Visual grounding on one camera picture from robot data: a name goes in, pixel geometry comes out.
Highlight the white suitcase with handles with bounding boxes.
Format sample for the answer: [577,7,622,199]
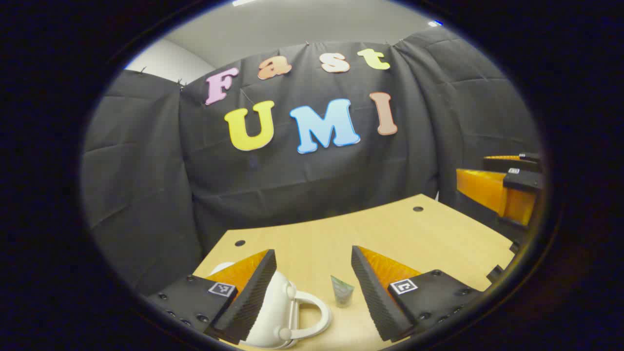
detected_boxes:
[210,262,333,349]

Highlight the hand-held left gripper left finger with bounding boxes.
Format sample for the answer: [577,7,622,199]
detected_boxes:
[146,250,277,345]

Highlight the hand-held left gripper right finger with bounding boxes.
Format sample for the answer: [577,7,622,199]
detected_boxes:
[351,246,483,343]

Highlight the green skin care tube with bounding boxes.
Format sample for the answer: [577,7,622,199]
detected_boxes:
[331,275,355,308]

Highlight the black backdrop cloth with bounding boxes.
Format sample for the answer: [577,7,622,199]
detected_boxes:
[80,27,543,295]

